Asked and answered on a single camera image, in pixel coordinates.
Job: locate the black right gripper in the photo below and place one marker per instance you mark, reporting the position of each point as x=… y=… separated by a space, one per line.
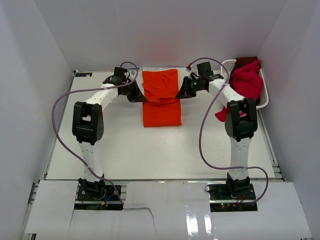
x=185 y=92

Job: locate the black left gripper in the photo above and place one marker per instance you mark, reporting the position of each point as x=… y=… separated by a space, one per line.
x=140 y=98

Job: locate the orange t shirt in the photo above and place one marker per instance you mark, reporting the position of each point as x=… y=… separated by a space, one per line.
x=162 y=108

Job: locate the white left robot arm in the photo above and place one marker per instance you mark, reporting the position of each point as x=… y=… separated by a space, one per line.
x=88 y=126

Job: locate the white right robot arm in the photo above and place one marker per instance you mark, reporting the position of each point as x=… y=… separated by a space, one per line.
x=240 y=120

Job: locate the printed paper strip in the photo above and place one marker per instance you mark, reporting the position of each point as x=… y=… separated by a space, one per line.
x=157 y=69

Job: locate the white perforated plastic basket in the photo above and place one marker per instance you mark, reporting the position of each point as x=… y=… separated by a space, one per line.
x=264 y=97

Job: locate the dark maroon t shirt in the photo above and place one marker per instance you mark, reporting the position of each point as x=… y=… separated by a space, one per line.
x=243 y=61

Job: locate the crimson red t shirt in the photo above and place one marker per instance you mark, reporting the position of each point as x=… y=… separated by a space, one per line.
x=246 y=81

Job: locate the black label sticker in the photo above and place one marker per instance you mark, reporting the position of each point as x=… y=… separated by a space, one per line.
x=83 y=74

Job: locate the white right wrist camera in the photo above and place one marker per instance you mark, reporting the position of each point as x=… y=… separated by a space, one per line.
x=192 y=72

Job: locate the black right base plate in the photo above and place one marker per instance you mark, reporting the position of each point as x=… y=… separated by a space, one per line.
x=222 y=201

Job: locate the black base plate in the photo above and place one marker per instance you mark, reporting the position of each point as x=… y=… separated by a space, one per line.
x=222 y=201
x=88 y=200

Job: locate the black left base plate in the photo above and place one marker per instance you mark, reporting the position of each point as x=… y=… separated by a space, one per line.
x=88 y=200

